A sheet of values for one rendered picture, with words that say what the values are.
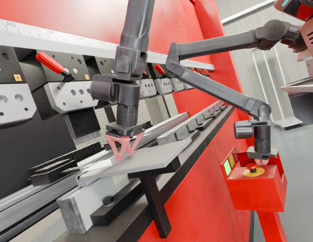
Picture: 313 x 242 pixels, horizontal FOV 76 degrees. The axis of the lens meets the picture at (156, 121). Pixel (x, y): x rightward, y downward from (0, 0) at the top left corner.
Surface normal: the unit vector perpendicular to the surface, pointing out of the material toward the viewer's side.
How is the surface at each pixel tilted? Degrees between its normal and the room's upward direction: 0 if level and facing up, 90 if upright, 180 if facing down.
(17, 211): 90
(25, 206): 90
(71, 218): 90
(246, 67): 90
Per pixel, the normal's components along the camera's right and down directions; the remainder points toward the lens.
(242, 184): -0.57, 0.24
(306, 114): -0.27, 0.14
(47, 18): 0.83, -0.25
